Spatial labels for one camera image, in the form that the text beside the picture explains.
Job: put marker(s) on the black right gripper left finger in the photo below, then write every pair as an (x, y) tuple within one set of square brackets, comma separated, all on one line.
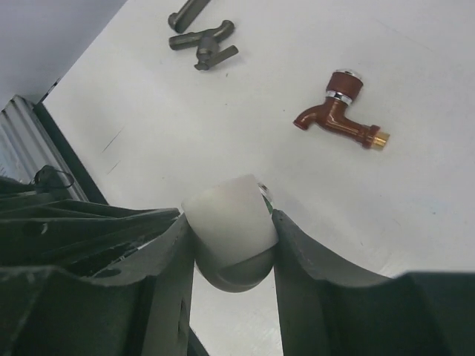
[(140, 306)]

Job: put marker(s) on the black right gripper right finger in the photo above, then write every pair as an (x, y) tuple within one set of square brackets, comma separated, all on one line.
[(330, 306)]

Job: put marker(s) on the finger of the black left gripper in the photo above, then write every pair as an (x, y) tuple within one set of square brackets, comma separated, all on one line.
[(42, 224)]

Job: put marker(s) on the white elbow pipe fitting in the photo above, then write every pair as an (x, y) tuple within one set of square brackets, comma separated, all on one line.
[(235, 237)]

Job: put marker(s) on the green plastic faucet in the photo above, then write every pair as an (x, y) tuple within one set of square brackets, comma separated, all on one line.
[(267, 197)]

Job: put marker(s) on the brown plastic faucet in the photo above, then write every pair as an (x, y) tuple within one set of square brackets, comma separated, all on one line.
[(342, 90)]

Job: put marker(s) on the grey metal faucet fixture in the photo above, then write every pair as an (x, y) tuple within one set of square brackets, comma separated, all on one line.
[(207, 43)]

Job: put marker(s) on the aluminium frame rail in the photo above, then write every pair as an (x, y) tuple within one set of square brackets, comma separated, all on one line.
[(25, 145)]

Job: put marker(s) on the grey metal faucet bracket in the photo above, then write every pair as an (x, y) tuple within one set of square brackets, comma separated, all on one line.
[(181, 20)]

